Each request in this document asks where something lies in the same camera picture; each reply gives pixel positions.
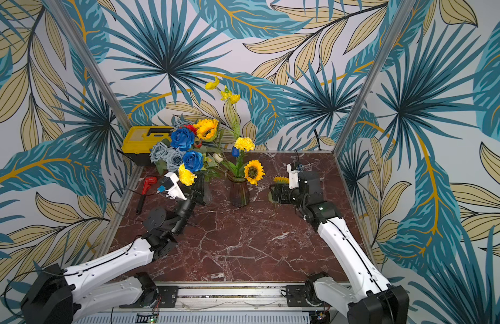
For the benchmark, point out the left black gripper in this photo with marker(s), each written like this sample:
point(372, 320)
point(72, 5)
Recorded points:
point(196, 194)

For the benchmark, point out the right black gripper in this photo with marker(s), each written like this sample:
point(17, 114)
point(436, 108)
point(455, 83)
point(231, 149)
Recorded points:
point(290, 194)

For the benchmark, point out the yellow carnation vase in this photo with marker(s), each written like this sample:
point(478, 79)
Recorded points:
point(186, 176)
point(244, 144)

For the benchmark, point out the blue rose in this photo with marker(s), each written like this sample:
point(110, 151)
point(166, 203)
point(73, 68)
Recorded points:
point(182, 139)
point(193, 161)

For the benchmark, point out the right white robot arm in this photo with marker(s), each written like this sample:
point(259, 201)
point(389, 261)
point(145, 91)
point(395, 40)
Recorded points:
point(351, 259)

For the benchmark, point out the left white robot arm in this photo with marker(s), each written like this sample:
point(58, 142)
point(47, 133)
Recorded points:
point(104, 267)

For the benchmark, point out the clear glass vase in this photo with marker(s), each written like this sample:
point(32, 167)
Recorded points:
point(207, 193)

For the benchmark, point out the dark ribbed glass vase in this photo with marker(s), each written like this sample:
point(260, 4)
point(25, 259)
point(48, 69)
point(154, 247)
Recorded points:
point(239, 193)

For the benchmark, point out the cream rosebud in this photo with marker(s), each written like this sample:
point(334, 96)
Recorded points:
point(218, 158)

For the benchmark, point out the grey rose front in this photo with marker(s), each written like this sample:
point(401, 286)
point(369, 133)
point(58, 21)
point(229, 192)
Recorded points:
point(174, 159)

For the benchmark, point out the grey rose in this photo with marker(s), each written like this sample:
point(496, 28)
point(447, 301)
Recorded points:
point(158, 152)
point(174, 159)

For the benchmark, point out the red pipe wrench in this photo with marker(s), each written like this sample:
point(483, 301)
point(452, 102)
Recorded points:
point(148, 182)

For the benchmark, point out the small blue tulip bud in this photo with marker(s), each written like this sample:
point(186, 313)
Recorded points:
point(235, 152)

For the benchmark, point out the grey rose left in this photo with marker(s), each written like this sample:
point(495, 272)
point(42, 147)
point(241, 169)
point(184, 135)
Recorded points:
point(158, 152)

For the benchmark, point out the tall sunflower at back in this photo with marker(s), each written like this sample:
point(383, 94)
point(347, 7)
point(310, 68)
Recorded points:
point(207, 130)

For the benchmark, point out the red rose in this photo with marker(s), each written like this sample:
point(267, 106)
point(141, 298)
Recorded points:
point(191, 128)

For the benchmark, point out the yellow black toolbox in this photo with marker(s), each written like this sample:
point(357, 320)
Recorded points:
point(140, 140)

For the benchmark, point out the tall yellow blossom stem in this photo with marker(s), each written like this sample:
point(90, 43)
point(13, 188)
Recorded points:
point(230, 100)

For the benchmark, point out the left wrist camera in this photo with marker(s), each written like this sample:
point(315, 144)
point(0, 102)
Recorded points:
point(169, 186)

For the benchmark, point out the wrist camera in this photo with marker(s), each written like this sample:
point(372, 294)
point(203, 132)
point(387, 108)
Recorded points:
point(294, 170)
point(169, 186)

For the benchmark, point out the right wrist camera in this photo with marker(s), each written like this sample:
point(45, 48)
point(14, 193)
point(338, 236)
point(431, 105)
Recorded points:
point(294, 170)

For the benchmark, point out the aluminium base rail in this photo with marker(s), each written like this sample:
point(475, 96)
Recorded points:
point(199, 297)

